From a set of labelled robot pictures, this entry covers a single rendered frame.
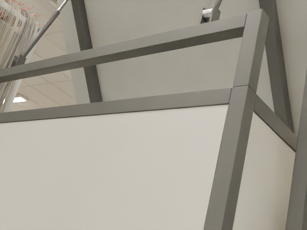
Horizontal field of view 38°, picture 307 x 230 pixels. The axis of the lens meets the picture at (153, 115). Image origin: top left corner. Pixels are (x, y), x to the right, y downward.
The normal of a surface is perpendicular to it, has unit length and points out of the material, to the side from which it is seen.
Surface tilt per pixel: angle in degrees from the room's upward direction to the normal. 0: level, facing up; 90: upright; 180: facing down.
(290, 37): 127
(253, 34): 90
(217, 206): 90
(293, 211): 90
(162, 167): 90
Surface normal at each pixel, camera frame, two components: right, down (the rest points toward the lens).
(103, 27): -0.62, 0.19
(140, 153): -0.60, -0.44
